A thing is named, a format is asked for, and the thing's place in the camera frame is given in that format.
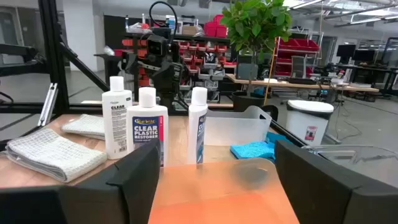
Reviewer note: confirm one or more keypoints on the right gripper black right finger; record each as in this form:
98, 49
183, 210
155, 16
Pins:
326, 199

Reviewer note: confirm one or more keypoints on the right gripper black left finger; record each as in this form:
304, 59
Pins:
93, 202

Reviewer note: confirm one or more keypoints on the grey waffle towel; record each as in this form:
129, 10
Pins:
87, 126
53, 155

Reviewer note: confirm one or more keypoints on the white plastic restorer bottle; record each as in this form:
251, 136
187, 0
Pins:
116, 124
147, 124
196, 124

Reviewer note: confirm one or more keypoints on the light blue sponge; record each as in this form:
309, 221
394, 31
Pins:
252, 151

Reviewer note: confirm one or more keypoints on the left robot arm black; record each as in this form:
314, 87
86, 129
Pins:
171, 93

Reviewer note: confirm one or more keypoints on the parts rack with small bins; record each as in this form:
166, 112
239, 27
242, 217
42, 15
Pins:
199, 49

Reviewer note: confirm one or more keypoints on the clear plastic bin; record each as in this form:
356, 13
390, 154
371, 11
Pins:
335, 154

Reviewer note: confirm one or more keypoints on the red plastic tote stack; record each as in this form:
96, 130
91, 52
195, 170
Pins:
216, 28

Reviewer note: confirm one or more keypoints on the white step trash can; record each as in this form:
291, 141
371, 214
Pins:
308, 124

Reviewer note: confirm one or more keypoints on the frosted white plastic bin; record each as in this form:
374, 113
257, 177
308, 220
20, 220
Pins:
236, 127

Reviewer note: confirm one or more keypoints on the potted green plant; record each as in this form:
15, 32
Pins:
255, 28

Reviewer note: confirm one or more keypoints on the wooden top metal workbench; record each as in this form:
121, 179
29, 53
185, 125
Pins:
311, 85

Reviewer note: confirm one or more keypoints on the black computer monitor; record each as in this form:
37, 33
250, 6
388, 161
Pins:
345, 50
363, 55

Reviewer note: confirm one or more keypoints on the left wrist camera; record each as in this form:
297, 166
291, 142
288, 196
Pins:
155, 46

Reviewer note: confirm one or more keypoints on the black curved corner bracket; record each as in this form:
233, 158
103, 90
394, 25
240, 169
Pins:
273, 111

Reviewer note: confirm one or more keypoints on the silver aluminium bracket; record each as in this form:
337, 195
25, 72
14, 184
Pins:
48, 104

